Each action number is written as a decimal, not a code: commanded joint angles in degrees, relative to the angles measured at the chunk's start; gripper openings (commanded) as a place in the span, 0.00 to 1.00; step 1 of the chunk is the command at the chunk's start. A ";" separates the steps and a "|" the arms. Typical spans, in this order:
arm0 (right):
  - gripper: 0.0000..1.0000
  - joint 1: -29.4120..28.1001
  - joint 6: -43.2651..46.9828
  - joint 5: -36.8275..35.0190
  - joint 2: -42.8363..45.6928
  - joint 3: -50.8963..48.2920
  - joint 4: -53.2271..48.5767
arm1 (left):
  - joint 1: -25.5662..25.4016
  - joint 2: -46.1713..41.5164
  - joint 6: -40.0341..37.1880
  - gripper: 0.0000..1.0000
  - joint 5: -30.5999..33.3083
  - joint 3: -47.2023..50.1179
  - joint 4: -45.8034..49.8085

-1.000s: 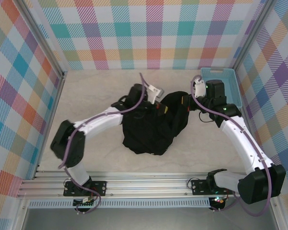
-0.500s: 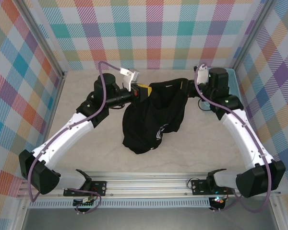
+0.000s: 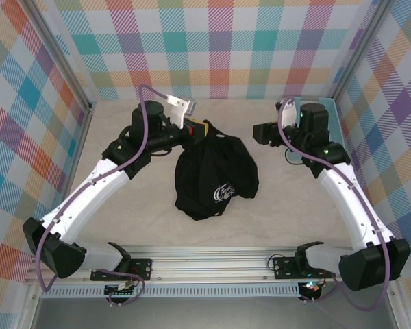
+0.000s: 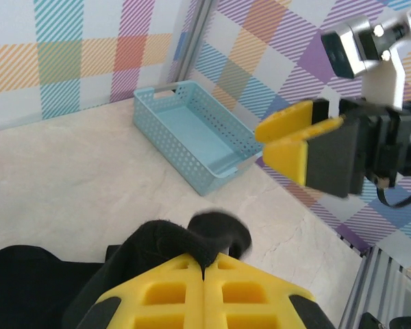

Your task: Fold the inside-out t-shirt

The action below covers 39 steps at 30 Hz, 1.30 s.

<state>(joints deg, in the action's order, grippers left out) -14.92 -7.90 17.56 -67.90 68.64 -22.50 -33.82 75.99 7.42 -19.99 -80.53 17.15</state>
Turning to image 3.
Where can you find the black printed t-shirt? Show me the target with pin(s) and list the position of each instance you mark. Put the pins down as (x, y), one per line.
(212, 164)

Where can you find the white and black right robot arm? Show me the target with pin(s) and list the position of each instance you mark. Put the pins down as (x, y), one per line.
(346, 202)

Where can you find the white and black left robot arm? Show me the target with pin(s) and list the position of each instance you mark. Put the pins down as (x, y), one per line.
(89, 202)

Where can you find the light blue plastic basket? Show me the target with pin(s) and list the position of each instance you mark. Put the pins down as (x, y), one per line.
(337, 120)

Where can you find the black board with lights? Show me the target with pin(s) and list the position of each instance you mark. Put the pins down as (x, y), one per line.
(311, 289)

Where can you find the small green circuit board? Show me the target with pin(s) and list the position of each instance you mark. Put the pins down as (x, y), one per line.
(118, 291)

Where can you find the grey metal plate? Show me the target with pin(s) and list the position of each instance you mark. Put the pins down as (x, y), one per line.
(209, 315)

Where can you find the aluminium side rail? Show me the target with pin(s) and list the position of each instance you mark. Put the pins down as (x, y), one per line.
(80, 147)
(357, 178)

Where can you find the aluminium frame post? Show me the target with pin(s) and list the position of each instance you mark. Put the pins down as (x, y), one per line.
(358, 51)
(65, 51)

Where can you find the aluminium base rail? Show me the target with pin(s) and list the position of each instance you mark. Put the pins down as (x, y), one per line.
(209, 264)

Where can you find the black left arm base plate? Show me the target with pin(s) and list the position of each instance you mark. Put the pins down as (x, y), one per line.
(142, 269)

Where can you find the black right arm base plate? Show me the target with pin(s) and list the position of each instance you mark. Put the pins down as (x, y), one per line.
(284, 267)

